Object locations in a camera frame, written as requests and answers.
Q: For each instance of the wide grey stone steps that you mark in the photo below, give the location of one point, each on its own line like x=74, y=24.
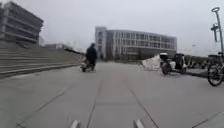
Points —
x=30, y=60

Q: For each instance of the large pale multistorey building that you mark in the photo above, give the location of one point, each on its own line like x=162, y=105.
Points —
x=140, y=43

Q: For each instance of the grey concrete slab pavement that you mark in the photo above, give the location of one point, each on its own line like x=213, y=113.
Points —
x=113, y=96

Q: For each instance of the robot's own part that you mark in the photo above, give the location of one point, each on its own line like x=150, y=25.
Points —
x=138, y=123
x=75, y=124

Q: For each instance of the parked tricycle vehicle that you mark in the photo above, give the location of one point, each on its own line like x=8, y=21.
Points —
x=170, y=64

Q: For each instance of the person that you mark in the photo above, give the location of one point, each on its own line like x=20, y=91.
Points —
x=91, y=55

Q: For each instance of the grey layered building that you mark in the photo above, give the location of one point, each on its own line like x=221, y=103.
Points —
x=20, y=23

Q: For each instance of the bicycle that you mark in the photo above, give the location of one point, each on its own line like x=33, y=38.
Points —
x=216, y=71

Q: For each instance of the small vehicle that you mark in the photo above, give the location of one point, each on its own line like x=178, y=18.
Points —
x=83, y=66

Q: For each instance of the white heap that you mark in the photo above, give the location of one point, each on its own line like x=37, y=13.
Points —
x=151, y=63

